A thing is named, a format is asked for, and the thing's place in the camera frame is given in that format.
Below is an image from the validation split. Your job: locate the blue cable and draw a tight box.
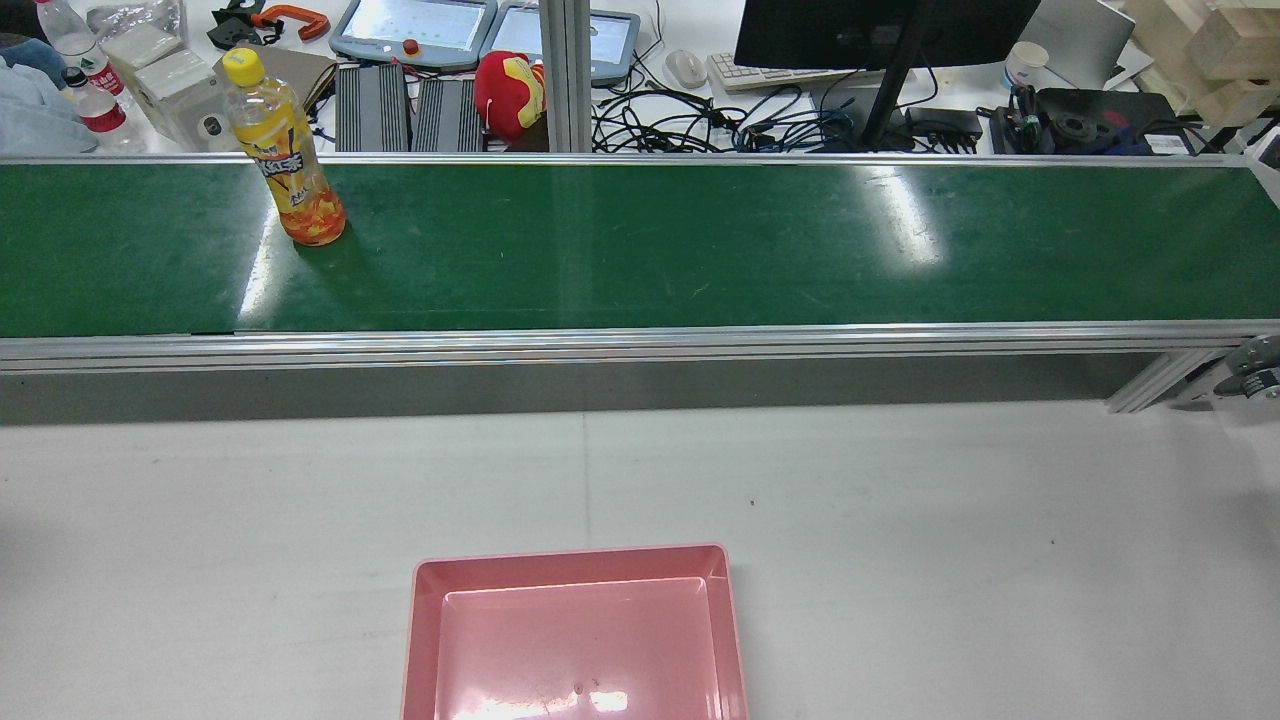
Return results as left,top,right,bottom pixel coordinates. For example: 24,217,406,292
735,95,851,153

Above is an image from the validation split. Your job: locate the black plastic tool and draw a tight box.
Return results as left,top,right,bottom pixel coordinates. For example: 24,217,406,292
207,0,263,51

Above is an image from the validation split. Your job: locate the silver metal caster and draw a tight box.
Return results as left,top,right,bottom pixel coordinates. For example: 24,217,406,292
1213,335,1280,403

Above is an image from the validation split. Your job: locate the clear plastic bag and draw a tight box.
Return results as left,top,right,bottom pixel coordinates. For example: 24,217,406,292
85,0,189,46

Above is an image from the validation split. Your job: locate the light blue cloth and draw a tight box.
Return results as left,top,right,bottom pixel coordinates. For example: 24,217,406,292
0,35,101,157

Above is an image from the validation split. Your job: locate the orange clamp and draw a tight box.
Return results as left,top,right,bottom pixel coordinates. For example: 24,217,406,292
250,5,331,43

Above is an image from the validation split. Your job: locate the black computer monitor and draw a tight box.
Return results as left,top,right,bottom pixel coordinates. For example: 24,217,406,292
733,0,1042,71

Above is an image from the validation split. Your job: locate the grey robot teach pendant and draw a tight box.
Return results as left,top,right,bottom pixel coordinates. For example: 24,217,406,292
329,0,499,73
480,0,642,88

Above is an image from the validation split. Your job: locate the white paper cup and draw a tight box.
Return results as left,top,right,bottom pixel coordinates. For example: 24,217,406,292
1004,41,1051,92

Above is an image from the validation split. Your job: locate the aluminium profile post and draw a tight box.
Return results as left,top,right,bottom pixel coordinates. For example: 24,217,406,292
539,0,596,154

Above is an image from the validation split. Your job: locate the white keyboard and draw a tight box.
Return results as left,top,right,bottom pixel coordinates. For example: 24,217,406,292
707,52,891,95

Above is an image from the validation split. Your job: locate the clear water bottle red label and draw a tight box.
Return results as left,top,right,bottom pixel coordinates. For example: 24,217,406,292
36,0,126,98
60,67,149,154

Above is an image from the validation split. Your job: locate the black robot flange device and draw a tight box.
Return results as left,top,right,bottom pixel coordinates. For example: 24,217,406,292
990,85,1196,157

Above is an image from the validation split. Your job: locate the green conveyor belt aluminium frame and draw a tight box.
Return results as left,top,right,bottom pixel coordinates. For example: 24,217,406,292
0,152,1280,416

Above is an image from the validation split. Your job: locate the black docking hub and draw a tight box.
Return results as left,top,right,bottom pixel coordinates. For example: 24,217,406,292
905,105,986,143

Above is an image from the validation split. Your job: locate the white computer mouse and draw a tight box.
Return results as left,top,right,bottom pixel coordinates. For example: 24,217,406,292
664,49,709,91

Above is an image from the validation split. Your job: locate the pink plastic basket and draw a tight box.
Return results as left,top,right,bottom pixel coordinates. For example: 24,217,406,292
401,543,751,720

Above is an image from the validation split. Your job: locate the black cable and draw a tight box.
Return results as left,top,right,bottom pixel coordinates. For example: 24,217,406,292
592,85,741,153

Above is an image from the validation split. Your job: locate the white cardboard box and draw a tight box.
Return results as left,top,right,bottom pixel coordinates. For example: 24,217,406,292
133,50,241,153

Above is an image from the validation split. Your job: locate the black ribbed metal box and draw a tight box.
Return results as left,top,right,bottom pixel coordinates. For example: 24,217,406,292
335,65,412,153
412,78,489,153

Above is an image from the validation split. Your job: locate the black monitor stand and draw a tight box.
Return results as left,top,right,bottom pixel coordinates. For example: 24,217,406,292
858,0,949,151

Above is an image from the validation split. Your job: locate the red yellow Iron Man plush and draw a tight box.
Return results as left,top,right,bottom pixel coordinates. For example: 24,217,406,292
473,50,549,143

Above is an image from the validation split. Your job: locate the light wooden block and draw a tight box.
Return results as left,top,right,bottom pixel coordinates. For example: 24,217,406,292
1185,8,1280,81
1195,78,1280,127

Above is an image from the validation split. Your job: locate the grey laptop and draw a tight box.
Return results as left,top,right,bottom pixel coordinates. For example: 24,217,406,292
1020,0,1137,91

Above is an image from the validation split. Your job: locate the orange juice bottle yellow cap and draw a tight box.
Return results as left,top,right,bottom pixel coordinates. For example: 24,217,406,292
220,47,347,247

